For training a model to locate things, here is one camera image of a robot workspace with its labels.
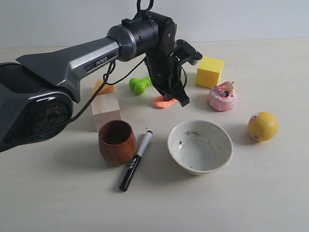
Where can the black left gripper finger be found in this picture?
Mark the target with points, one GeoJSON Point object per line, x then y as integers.
{"type": "Point", "coordinates": [181, 97]}

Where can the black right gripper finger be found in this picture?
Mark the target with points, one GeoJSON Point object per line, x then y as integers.
{"type": "Point", "coordinates": [164, 96]}

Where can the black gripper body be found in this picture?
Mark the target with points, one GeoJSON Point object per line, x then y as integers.
{"type": "Point", "coordinates": [165, 73]}

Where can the orange squishy piece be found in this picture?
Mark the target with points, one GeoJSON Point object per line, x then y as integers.
{"type": "Point", "coordinates": [160, 102]}

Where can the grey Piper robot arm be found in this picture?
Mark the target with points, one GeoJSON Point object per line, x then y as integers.
{"type": "Point", "coordinates": [37, 91]}

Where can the green bone dog toy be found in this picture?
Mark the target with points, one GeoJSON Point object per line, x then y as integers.
{"type": "Point", "coordinates": [139, 85]}

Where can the yellow cube block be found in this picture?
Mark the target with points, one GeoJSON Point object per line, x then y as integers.
{"type": "Point", "coordinates": [209, 72]}

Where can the pink toy cake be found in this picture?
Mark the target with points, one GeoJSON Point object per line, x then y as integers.
{"type": "Point", "coordinates": [222, 97]}

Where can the white ceramic bowl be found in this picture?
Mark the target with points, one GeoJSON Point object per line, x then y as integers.
{"type": "Point", "coordinates": [200, 147]}

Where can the yellow cheese wedge toy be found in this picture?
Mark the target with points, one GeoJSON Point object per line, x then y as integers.
{"type": "Point", "coordinates": [105, 90]}

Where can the light wooden block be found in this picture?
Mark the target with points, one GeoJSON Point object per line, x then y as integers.
{"type": "Point", "coordinates": [105, 108]}

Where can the brown wooden cup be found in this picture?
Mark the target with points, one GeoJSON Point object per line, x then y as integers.
{"type": "Point", "coordinates": [117, 142]}

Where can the yellow lemon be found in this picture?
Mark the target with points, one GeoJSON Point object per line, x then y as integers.
{"type": "Point", "coordinates": [263, 126]}

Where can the black and white marker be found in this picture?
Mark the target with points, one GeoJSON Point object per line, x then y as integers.
{"type": "Point", "coordinates": [134, 164]}

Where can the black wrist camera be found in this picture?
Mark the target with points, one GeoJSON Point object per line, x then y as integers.
{"type": "Point", "coordinates": [186, 53]}

